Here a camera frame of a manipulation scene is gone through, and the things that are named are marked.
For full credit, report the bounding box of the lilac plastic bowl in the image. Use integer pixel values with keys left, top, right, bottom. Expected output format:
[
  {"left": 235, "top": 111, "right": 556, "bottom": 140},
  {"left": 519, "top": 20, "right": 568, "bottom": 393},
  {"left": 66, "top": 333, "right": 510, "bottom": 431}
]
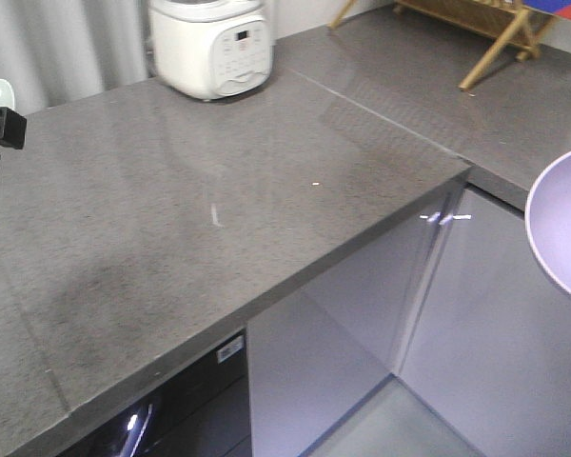
[{"left": 524, "top": 151, "right": 571, "bottom": 296}]

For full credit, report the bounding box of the white pleated curtain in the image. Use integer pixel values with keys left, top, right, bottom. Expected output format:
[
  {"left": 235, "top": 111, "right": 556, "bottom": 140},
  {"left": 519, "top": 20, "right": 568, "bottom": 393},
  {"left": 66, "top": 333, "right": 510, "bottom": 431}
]
[{"left": 0, "top": 1, "right": 149, "bottom": 114}]

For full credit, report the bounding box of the white soy milk maker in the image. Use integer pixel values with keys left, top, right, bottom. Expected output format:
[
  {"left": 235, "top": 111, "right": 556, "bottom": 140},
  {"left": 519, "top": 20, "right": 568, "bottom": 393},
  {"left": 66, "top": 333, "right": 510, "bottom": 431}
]
[{"left": 148, "top": 1, "right": 273, "bottom": 101}]

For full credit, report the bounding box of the black disinfection cabinet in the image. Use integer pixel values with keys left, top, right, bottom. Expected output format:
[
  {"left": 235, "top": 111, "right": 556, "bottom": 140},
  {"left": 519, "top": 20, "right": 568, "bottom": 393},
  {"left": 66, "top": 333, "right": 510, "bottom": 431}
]
[{"left": 61, "top": 329, "right": 253, "bottom": 456}]

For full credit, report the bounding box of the wooden dish rack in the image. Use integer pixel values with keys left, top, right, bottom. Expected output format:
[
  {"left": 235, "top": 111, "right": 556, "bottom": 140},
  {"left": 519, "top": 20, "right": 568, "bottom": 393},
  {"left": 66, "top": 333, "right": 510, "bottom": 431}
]
[{"left": 327, "top": 0, "right": 561, "bottom": 92}]

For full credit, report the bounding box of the grey side cabinet door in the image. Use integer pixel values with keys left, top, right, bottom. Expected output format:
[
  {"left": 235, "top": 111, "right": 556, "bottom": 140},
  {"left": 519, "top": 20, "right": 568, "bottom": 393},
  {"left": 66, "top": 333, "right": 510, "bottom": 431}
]
[{"left": 401, "top": 189, "right": 571, "bottom": 456}]

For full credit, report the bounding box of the red blue board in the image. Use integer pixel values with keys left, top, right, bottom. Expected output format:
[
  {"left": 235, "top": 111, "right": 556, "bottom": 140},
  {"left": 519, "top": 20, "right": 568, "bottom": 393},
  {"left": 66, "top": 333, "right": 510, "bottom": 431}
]
[{"left": 522, "top": 0, "right": 571, "bottom": 21}]

